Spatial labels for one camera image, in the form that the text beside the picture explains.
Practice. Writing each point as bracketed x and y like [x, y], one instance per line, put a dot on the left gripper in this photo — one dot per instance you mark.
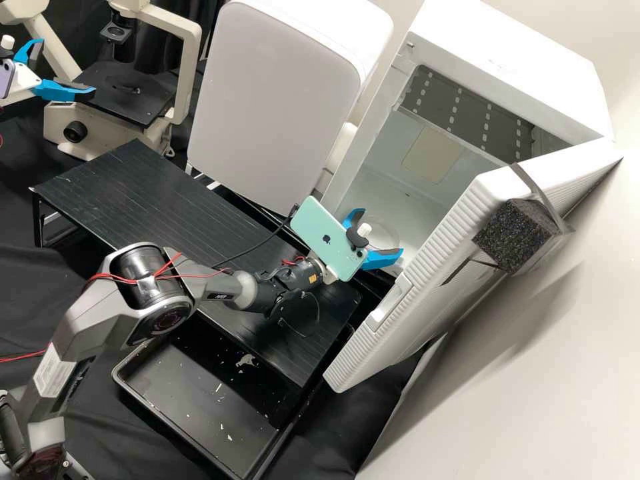
[22, 80]

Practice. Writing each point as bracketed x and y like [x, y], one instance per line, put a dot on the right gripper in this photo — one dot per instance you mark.
[330, 276]

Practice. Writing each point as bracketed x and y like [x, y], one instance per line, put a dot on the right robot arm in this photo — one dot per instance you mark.
[225, 290]

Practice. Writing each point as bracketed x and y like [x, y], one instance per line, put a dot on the petri dish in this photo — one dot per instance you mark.
[387, 235]

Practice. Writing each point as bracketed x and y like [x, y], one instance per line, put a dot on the incubator door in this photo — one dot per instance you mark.
[425, 300]

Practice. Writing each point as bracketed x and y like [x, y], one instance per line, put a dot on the white incubator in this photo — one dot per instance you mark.
[500, 45]

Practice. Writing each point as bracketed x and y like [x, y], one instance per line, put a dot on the cream microscope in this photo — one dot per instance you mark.
[65, 122]

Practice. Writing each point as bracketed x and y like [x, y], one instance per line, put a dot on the white box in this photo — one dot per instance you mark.
[275, 100]

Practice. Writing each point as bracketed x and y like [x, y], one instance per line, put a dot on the black tray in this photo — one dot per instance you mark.
[200, 410]

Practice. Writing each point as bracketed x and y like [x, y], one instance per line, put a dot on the left wrist camera phone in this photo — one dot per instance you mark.
[4, 75]

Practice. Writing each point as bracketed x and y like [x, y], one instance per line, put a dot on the wrist camera phone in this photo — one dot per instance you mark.
[320, 235]
[4, 75]

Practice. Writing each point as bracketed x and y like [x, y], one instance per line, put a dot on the right wrist camera phone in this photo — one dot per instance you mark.
[320, 235]

